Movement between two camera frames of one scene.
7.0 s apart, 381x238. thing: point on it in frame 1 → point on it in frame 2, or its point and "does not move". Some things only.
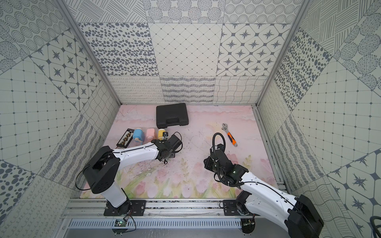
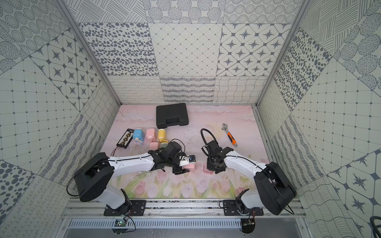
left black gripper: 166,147 → 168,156
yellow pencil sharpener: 160,134 does not move
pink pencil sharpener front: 150,133 does not move
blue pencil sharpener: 138,135 does not move
